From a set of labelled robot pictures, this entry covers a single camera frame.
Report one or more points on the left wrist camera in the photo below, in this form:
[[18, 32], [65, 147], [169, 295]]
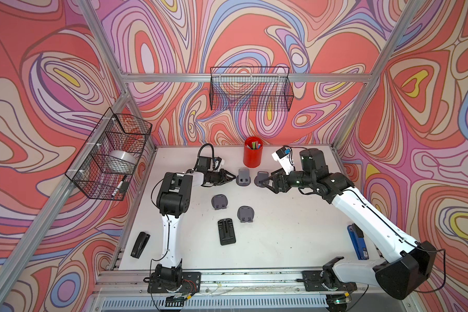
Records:
[[215, 163]]

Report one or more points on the red pen cup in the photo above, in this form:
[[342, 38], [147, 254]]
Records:
[[252, 158]]

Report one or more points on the blue stapler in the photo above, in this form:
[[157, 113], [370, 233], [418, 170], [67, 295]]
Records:
[[358, 241]]

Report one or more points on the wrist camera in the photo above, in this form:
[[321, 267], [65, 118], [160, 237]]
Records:
[[284, 157], [215, 163]]

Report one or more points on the black stapler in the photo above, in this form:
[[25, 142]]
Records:
[[140, 244]]

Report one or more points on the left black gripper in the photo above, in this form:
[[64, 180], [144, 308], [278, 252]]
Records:
[[222, 177]]

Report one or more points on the wire basket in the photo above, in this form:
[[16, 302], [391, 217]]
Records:
[[115, 147], [250, 88]]

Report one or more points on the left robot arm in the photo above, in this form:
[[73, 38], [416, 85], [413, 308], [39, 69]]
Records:
[[173, 200]]

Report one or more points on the black marker in basket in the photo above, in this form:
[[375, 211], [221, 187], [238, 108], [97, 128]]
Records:
[[121, 188]]

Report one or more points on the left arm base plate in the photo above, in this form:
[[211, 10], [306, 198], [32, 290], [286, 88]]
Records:
[[188, 283]]

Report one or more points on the back wire basket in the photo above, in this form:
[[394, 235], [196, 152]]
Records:
[[250, 88]]

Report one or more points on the black rectangular phone holder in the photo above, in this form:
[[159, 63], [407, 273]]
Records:
[[226, 232]]

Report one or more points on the left wire basket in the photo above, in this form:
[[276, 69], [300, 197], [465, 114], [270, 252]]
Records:
[[115, 147]]

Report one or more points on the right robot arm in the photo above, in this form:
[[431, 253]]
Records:
[[406, 263]]

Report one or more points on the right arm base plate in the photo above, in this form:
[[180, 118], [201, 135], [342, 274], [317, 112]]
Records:
[[324, 280]]

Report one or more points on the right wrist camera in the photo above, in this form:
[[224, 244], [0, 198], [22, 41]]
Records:
[[284, 157]]

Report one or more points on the grey phone stand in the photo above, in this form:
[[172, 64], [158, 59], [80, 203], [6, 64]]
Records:
[[219, 202], [243, 178], [245, 214], [262, 179]]

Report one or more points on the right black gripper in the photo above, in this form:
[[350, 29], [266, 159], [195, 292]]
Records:
[[281, 176]]

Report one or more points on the silver tape roll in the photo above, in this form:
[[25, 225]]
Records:
[[119, 162]]

